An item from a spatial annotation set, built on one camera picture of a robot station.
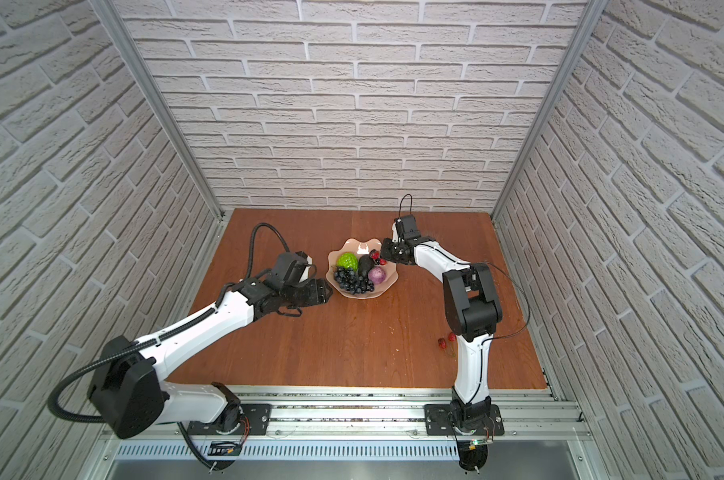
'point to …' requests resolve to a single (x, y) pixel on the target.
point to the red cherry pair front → (382, 261)
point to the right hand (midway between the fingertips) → (382, 249)
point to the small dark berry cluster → (372, 252)
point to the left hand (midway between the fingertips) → (326, 288)
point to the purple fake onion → (377, 274)
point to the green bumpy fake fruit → (348, 259)
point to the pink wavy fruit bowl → (360, 248)
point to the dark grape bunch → (349, 280)
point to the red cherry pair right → (442, 342)
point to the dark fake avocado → (365, 263)
